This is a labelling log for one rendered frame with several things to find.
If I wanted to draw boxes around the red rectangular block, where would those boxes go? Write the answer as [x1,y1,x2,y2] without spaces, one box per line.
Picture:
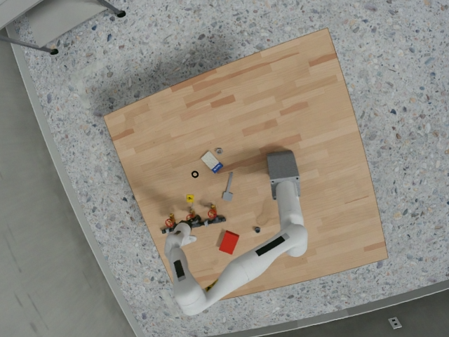
[219,230,239,255]

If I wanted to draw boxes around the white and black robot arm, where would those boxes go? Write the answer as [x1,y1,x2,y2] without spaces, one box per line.
[164,181,308,315]

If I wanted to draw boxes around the black pipe manifold with grey fittings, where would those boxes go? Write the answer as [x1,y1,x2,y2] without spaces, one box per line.
[161,205,226,234]

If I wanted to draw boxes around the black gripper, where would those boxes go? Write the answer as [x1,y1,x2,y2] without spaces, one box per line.
[173,214,201,231]

